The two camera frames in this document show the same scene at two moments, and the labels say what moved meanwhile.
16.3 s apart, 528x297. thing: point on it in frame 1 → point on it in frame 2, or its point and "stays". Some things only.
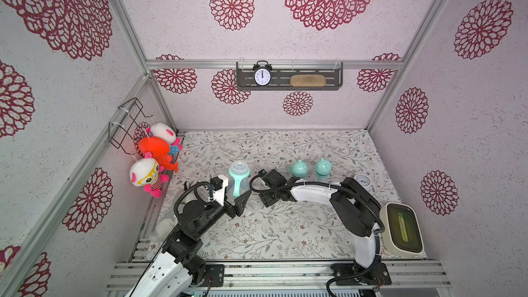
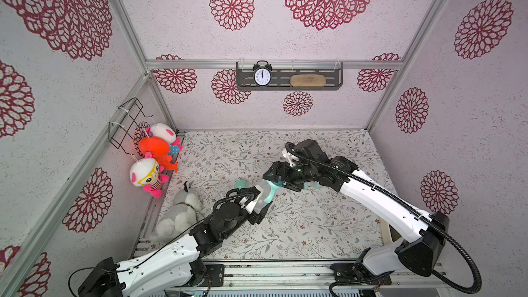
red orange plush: x=159 y=150 stays
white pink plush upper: x=163 y=130 stays
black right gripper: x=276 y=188 → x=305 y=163
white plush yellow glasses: x=146 y=172 stays
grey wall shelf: x=282 y=71 stays
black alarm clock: x=262 y=74 stays
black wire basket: x=117 y=134 stays
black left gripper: x=238 y=207 → x=256 y=217
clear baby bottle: x=238 y=180 → x=261 y=203
